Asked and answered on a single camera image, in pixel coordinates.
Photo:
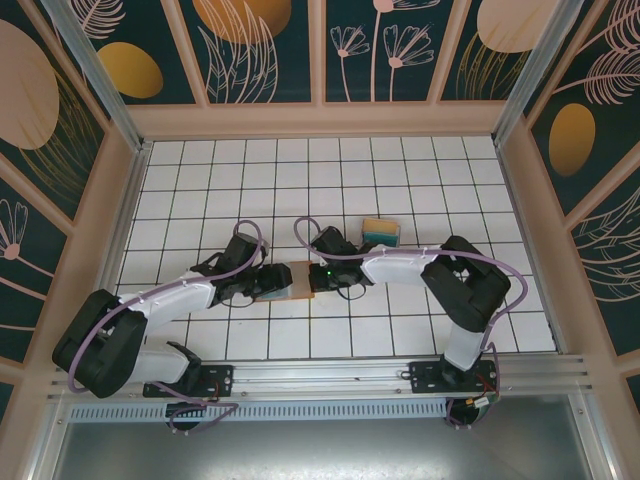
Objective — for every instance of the tan leather card holder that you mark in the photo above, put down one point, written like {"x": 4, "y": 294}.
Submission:
{"x": 300, "y": 280}

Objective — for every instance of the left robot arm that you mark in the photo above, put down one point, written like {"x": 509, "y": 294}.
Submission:
{"x": 170, "y": 302}

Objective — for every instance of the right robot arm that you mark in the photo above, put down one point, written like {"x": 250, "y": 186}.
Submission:
{"x": 395, "y": 267}

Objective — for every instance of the grey metal sheet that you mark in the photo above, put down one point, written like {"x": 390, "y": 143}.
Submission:
{"x": 325, "y": 450}

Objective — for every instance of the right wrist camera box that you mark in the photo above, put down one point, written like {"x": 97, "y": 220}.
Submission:
{"x": 332, "y": 242}

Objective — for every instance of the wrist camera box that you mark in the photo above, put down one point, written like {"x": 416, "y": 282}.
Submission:
{"x": 245, "y": 247}
{"x": 332, "y": 242}

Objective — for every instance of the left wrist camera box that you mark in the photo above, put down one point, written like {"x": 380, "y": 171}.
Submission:
{"x": 245, "y": 247}

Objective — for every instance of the aluminium mounting rail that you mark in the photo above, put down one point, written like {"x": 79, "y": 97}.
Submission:
{"x": 325, "y": 375}

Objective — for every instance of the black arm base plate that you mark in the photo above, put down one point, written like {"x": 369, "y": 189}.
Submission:
{"x": 220, "y": 380}
{"x": 425, "y": 377}

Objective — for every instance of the aluminium floor rail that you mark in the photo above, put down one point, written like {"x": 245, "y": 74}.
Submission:
{"x": 127, "y": 215}
{"x": 534, "y": 250}

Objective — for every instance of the wall panel with leaf outlines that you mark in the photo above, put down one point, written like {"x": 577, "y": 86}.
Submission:
{"x": 250, "y": 60}

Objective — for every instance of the wall panel with pink flowers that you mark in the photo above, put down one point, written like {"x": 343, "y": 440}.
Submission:
{"x": 380, "y": 50}

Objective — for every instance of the wall panel with single flower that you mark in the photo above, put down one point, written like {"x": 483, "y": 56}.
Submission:
{"x": 25, "y": 250}

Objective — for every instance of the wall panel with gold lines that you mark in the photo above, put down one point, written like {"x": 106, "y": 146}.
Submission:
{"x": 50, "y": 150}

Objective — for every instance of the wall panel with gold oval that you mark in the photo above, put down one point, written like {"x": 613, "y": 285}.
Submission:
{"x": 150, "y": 50}

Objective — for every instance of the aluminium corner post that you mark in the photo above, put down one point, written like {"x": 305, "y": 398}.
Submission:
{"x": 105, "y": 80}
{"x": 532, "y": 75}

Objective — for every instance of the wall panel with beige circle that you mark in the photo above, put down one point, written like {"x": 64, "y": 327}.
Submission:
{"x": 490, "y": 60}

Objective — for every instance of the wall panel with feather outlines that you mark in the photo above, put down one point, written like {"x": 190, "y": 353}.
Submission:
{"x": 615, "y": 275}

